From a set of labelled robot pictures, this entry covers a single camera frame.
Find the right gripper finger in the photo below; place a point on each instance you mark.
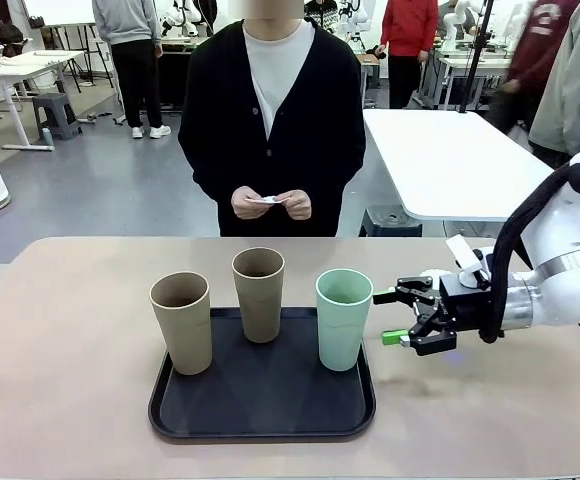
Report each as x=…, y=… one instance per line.
x=412, y=292
x=430, y=337

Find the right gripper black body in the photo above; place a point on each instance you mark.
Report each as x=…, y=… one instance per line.
x=470, y=307

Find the pale green tall cup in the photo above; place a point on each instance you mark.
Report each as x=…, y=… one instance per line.
x=342, y=335

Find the tan brown tall cup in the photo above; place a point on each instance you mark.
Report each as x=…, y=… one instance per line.
x=260, y=310
x=182, y=340

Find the white scalloped paper coaster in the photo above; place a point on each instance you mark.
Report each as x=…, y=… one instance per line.
x=429, y=275
x=265, y=200

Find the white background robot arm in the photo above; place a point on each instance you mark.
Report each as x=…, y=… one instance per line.
x=457, y=20
x=355, y=17
x=182, y=17

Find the person's right forearm black sleeve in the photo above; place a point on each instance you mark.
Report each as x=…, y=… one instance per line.
x=210, y=185

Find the person's left forearm black sleeve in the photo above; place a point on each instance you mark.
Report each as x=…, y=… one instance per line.
x=335, y=185

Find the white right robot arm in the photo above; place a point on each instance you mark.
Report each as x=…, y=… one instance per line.
x=560, y=250

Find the person's left hand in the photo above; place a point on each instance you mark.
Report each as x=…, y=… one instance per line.
x=299, y=206

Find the person's right hand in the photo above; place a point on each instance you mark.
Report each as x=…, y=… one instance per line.
x=247, y=207

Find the black plastic stool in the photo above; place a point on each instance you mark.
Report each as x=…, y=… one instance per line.
x=390, y=220

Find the small grey bottle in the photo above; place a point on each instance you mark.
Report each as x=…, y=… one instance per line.
x=46, y=136

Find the grey plastic step stool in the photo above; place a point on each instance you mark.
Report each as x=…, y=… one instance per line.
x=56, y=115

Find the large white table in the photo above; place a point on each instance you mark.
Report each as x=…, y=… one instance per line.
x=450, y=160

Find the white desk with metal legs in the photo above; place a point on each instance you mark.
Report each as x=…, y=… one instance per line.
x=20, y=67

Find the black rectangular serving tray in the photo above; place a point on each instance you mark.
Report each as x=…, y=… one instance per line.
x=270, y=400

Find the person in black cardigan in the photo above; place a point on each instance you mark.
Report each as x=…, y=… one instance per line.
x=310, y=125

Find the white board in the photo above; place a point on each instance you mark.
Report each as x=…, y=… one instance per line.
x=60, y=11

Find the person grey hoodie black trousers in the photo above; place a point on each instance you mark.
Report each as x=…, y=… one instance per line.
x=130, y=45

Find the white workbench desk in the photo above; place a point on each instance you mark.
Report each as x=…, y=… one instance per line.
x=490, y=62

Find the black vertical stand pole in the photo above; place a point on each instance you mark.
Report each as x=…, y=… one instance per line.
x=475, y=55

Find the person in red sweater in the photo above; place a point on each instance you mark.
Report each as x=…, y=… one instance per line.
x=410, y=30

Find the person in maroon hoodie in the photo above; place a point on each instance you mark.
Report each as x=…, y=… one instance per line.
x=540, y=45

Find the person in patterned sweater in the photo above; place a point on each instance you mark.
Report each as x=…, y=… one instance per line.
x=320, y=15

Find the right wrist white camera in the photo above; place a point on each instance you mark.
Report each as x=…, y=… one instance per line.
x=465, y=257

